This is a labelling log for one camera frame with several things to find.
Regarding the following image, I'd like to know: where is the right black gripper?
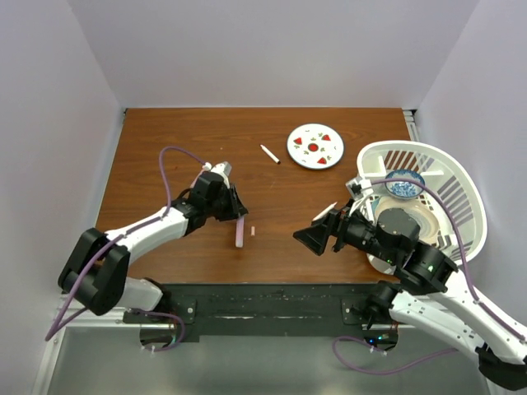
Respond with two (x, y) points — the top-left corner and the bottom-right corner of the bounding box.
(292, 196), (398, 263)

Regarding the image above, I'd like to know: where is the pink highlighter pen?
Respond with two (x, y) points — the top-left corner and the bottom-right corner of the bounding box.
(235, 216), (245, 249)

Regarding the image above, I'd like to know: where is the white pen peach tip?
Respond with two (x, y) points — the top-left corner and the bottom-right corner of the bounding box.
(312, 202), (337, 221)

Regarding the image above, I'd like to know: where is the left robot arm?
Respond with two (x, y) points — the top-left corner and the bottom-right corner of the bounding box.
(58, 171), (248, 323)

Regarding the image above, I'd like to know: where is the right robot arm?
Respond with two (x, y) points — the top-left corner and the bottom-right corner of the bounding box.
(293, 207), (526, 391)

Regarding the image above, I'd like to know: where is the white pen black tip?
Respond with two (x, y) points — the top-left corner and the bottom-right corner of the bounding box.
(259, 144), (281, 165)

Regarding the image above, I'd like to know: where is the white strawberry pattern plate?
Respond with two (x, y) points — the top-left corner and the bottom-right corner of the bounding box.
(286, 123), (345, 170)

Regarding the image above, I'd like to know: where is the blue white bowl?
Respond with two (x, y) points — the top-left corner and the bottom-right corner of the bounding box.
(385, 169), (426, 200)

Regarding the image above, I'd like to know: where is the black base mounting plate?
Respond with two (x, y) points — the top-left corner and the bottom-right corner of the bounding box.
(123, 281), (441, 345)

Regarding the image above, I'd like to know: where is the white plastic dish rack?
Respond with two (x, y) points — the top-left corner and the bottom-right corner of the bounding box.
(357, 140), (487, 265)

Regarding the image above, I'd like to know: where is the beige plate in rack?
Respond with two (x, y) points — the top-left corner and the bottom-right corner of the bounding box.
(372, 196), (440, 244)

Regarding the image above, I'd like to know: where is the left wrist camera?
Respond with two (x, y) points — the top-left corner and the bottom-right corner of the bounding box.
(202, 161), (232, 184)

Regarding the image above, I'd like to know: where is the aluminium frame rail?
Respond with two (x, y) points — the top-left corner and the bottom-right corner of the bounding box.
(403, 109), (421, 142)

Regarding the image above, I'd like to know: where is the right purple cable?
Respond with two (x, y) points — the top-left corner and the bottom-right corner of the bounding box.
(331, 177), (527, 376)

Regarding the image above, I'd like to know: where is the purple cable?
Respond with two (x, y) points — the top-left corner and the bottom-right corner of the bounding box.
(44, 146), (207, 353)
(331, 177), (527, 376)

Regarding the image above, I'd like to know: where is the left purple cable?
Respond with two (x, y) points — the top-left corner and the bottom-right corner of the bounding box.
(44, 146), (207, 353)

